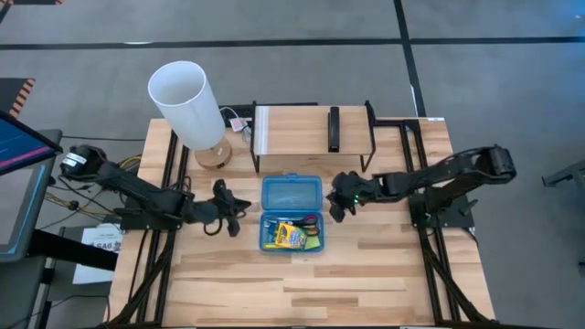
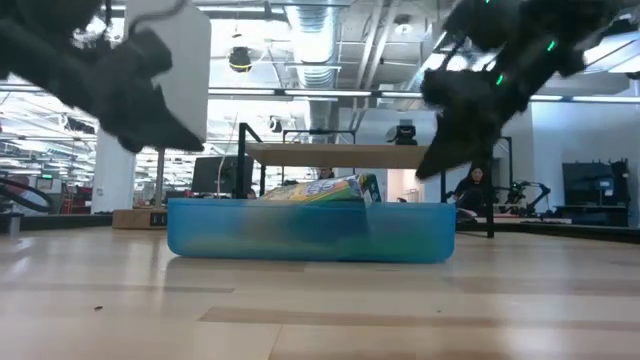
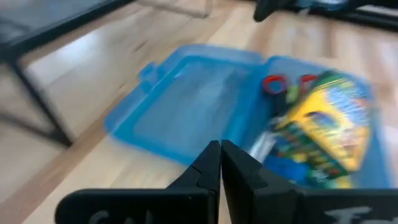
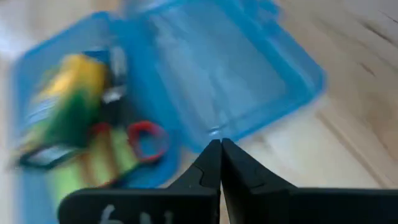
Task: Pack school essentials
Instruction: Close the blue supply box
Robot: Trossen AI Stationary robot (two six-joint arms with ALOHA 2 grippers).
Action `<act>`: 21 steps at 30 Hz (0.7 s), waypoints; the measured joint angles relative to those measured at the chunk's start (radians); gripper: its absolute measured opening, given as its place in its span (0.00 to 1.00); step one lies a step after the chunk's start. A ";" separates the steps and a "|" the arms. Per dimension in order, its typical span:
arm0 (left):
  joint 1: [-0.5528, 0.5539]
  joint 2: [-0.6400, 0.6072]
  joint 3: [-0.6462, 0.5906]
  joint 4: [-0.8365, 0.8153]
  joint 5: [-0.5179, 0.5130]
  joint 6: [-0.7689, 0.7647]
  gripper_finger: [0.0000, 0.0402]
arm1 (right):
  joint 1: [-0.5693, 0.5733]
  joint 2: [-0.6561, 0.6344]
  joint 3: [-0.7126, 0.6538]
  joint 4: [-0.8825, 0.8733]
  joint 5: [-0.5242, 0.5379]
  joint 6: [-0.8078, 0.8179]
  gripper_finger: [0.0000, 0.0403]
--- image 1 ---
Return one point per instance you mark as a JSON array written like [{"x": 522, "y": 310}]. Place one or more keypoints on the white pink plug adapter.
[{"x": 238, "y": 124}]

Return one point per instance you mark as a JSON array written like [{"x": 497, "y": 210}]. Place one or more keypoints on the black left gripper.
[{"x": 224, "y": 206}]

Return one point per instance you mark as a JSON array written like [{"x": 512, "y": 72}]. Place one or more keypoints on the black power strip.
[{"x": 237, "y": 111}]

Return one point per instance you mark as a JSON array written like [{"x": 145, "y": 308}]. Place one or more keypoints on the hazard striped floor mat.
[{"x": 11, "y": 93}]

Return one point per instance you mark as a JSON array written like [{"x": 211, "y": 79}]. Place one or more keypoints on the black aluminium frame rails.
[
  {"x": 162, "y": 274},
  {"x": 429, "y": 274}
]

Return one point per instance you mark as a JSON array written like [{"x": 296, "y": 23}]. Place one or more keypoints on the black stand beam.
[{"x": 68, "y": 249}]

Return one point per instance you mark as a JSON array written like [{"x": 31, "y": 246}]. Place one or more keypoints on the grey metal stand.
[{"x": 566, "y": 173}]

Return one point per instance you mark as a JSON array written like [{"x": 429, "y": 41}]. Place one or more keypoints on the operator monitor lit screen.
[{"x": 23, "y": 141}]

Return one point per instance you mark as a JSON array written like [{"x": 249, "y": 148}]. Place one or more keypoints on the table lamp white shade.
[{"x": 187, "y": 105}]

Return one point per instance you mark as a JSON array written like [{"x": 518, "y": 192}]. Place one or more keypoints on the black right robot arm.
[{"x": 439, "y": 176}]

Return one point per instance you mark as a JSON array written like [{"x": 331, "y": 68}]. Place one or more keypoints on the yellow highlighter pen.
[{"x": 269, "y": 247}]

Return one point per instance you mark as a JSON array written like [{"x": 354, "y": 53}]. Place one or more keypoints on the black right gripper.
[{"x": 361, "y": 192}]

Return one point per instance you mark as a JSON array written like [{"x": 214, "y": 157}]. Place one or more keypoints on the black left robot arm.
[{"x": 137, "y": 192}]

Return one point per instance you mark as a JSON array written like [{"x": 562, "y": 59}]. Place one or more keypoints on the white printed paper sheet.
[{"x": 96, "y": 265}]

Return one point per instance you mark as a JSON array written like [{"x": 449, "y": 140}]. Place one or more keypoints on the wooden shelf riser metal legs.
[{"x": 297, "y": 132}]

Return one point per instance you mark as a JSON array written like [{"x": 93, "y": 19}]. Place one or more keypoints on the grey monitor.
[{"x": 18, "y": 215}]

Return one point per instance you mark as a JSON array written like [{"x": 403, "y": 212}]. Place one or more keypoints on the blue translucent pencil box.
[{"x": 292, "y": 194}]

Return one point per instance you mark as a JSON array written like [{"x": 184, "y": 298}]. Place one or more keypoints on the yellow green crayon box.
[{"x": 290, "y": 235}]

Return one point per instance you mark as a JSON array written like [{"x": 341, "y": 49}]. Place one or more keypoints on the green sticky notes pad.
[{"x": 313, "y": 243}]

